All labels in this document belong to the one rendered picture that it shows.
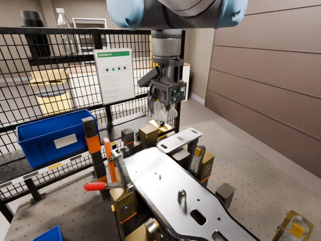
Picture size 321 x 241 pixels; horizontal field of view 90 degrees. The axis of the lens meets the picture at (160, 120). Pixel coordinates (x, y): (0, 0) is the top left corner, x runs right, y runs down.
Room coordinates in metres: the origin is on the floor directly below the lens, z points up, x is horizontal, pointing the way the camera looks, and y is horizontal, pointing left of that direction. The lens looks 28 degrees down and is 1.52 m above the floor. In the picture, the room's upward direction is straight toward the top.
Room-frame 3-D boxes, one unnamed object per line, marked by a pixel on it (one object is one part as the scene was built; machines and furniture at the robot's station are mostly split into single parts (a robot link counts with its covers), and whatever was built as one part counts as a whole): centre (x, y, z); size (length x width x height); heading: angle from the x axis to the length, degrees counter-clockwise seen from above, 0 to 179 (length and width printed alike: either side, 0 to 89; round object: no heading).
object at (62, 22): (0.92, 0.48, 1.53); 0.07 x 0.07 x 0.20
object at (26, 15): (0.84, 0.57, 1.52); 0.07 x 0.07 x 0.18
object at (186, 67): (3.90, 0.68, 0.45); 2.69 x 0.85 x 0.91; 111
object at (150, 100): (0.45, 0.02, 1.35); 0.05 x 0.02 x 0.09; 128
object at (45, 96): (2.52, 1.77, 0.36); 0.46 x 0.46 x 0.73
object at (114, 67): (0.97, 0.26, 1.30); 0.23 x 0.02 x 0.31; 128
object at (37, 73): (5.90, 4.10, 0.20); 1.09 x 0.77 x 0.39; 111
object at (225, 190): (0.43, -0.26, 0.84); 0.10 x 0.05 x 0.29; 128
